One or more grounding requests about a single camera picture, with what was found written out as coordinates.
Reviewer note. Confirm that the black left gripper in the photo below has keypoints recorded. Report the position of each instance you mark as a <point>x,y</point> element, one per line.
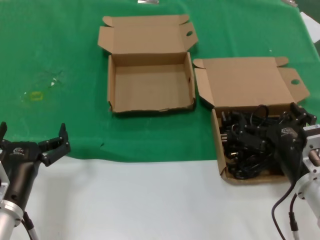
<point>21,160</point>

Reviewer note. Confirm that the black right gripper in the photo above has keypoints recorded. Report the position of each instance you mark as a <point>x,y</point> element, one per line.
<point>290,150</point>

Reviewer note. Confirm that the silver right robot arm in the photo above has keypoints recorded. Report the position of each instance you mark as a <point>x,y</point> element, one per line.
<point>312,195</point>

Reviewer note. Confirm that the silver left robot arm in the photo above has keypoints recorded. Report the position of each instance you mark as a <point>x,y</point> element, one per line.
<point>7,216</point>

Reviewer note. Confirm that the open cardboard box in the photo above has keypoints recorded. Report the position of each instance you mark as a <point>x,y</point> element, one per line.
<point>245,80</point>
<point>150,85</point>

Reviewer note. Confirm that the green table cloth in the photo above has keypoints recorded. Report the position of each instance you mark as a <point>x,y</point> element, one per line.
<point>62,50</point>

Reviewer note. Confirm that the grey metal object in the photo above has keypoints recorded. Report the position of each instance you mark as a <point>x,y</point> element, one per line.
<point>148,1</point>
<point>291,2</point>

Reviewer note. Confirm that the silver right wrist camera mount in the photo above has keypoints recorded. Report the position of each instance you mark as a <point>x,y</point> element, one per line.
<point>312,142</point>

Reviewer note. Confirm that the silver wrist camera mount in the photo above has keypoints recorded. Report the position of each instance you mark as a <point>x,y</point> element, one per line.
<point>2,185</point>
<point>312,142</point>

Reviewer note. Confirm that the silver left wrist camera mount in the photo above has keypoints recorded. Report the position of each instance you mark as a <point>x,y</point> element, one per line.
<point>2,185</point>

